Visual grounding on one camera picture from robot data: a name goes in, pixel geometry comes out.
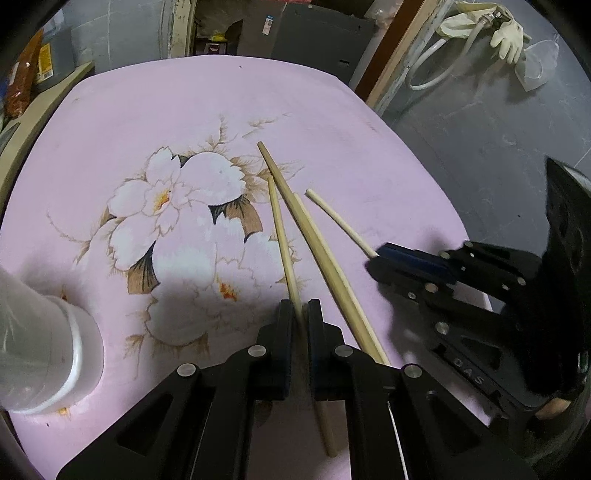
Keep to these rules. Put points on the cream rubber gloves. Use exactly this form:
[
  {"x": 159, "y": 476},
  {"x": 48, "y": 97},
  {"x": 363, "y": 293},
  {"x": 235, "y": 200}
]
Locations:
[{"x": 508, "y": 35}]

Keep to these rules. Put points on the pink floral tablecloth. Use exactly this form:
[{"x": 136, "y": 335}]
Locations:
[{"x": 144, "y": 201}]

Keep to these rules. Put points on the white plastic utensil caddy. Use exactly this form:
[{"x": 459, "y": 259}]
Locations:
[{"x": 52, "y": 353}]

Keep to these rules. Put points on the orange spice bag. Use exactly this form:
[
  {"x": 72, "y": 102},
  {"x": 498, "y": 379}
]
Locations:
[{"x": 21, "y": 78}]

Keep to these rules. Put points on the dark grey cabinet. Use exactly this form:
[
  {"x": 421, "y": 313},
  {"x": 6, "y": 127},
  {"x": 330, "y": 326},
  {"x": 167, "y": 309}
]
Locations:
[{"x": 305, "y": 34}]

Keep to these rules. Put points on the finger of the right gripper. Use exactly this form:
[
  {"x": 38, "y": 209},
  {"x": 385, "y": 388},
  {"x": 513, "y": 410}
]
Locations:
[
  {"x": 473, "y": 341},
  {"x": 497, "y": 271}
]

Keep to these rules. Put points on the clear hanging plastic bag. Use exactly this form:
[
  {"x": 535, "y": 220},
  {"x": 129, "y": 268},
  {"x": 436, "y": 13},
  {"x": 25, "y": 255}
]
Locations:
[{"x": 537, "y": 64}]

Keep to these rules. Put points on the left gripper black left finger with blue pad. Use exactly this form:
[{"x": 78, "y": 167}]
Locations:
[{"x": 196, "y": 423}]

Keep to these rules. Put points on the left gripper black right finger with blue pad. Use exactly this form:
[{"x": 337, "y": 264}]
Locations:
[{"x": 401, "y": 422}]

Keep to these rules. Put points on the wooden door frame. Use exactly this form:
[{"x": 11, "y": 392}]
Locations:
[{"x": 410, "y": 30}]

